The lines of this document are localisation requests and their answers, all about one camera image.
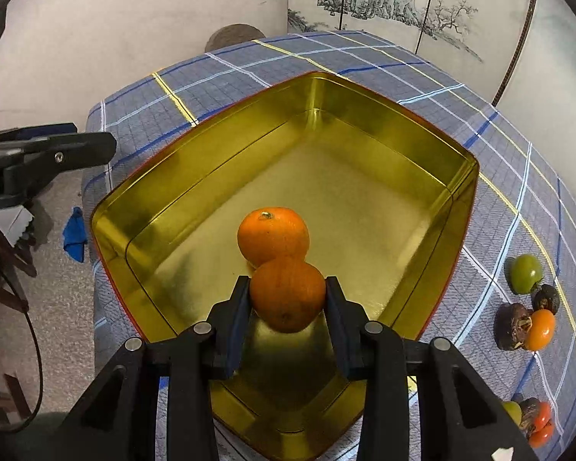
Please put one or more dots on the gold metal tin tray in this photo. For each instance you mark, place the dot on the gold metal tin tray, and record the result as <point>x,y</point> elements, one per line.
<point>365,192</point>

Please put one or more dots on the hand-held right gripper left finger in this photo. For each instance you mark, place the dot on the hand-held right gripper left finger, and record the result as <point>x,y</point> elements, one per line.
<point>234,341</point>

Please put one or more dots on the round grey grindstone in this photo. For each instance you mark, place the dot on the round grey grindstone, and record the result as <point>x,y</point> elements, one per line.
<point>233,36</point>

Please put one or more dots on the dark brown round fruit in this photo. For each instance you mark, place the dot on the dark brown round fruit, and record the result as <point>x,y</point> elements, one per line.
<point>529,413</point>

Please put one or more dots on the orange persimmon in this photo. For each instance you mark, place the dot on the orange persimmon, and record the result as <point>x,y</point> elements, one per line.
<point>541,330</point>

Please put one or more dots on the green round fruit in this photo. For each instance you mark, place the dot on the green round fruit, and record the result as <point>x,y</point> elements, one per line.
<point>525,273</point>

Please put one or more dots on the small dark brown fruit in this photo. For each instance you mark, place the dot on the small dark brown fruit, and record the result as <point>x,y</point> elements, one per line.
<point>547,298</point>

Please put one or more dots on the large dark brown fruit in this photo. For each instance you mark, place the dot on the large dark brown fruit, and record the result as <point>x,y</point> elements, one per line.
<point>509,326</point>

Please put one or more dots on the white paper sheet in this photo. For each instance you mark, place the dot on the white paper sheet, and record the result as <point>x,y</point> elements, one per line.
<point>15,223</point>

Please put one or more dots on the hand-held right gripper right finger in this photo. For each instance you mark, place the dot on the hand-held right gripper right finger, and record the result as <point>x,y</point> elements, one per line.
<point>346,345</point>

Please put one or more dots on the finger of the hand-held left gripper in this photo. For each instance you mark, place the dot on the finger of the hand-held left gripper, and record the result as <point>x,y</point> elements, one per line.
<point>29,134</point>
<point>77,151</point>

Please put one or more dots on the dark wooden frame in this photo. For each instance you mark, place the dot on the dark wooden frame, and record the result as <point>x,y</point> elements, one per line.
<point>0,259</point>

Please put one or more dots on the blue plaid tablecloth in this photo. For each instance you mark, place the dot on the blue plaid tablecloth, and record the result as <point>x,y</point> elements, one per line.
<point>317,53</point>

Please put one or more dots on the blue tape scrap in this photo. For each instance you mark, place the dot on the blue tape scrap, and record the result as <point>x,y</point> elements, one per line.
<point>74,235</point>

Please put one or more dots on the orange mandarin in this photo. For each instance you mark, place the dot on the orange mandarin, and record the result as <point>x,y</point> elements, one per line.
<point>288,293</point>
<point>273,235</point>

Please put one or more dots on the yellow-green round fruit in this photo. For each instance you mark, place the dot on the yellow-green round fruit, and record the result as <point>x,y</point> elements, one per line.
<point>511,412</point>

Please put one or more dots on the red persimmon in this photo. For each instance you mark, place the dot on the red persimmon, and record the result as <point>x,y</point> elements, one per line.
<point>544,414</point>
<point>541,437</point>

